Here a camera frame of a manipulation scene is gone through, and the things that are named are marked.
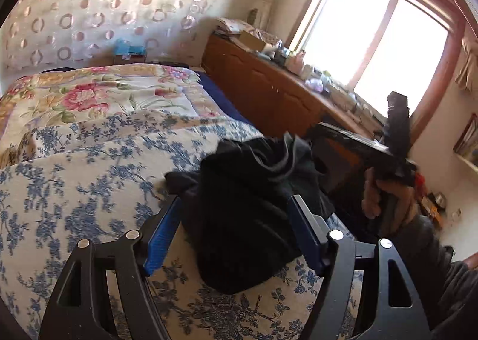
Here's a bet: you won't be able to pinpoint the wood-framed window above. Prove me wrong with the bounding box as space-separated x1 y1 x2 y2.
287 0 466 141

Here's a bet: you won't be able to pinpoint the cardboard box on cabinet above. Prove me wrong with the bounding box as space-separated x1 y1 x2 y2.
238 30 266 52

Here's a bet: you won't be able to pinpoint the pink rose floral quilt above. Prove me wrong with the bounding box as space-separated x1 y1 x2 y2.
1 64 225 167

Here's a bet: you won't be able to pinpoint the navy blue bed sheet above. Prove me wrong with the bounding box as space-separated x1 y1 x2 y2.
198 72 252 125

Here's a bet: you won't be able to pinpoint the person's right hand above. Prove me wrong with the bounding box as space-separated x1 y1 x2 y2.
361 168 417 237

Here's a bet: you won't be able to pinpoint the blue floral bedspread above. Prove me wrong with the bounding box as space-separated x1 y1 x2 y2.
1 111 322 339

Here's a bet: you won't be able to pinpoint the white circle-patterned curtain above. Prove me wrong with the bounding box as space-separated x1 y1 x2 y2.
1 0 255 76

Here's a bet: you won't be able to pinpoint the black printed t-shirt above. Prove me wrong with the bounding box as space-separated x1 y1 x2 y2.
165 133 335 295

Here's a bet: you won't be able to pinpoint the grey sleeve forearm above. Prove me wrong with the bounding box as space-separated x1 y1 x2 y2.
389 215 477 339

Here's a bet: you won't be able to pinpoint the light blue box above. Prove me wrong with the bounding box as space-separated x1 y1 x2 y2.
113 39 148 65

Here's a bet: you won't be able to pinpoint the wooden sideboard cabinet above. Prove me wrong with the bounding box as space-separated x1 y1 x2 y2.
202 34 371 138

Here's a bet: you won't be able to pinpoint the clutter items on cabinet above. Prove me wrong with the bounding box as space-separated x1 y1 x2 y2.
210 18 382 136

